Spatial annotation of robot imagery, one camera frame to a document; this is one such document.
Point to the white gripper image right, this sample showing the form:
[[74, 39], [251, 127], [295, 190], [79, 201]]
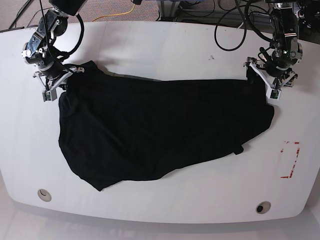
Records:
[[274, 80]]

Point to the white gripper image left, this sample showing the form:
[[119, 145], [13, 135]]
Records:
[[50, 84]]

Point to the black t-shirt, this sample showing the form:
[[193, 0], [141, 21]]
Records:
[[115, 129]]

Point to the red tape rectangle marking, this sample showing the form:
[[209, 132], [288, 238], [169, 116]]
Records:
[[287, 160]]

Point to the black cable image left arm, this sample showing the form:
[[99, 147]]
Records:
[[75, 35]]

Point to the black cable image arm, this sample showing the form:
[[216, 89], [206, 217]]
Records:
[[75, 35], [244, 25]]

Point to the black cable image right arm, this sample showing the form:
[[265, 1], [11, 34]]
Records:
[[244, 25]]

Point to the left table cable grommet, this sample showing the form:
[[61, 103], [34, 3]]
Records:
[[44, 195]]

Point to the table cable grommet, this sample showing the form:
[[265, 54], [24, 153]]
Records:
[[263, 207], [44, 195]]

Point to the right table cable grommet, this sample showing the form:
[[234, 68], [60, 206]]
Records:
[[263, 207]]

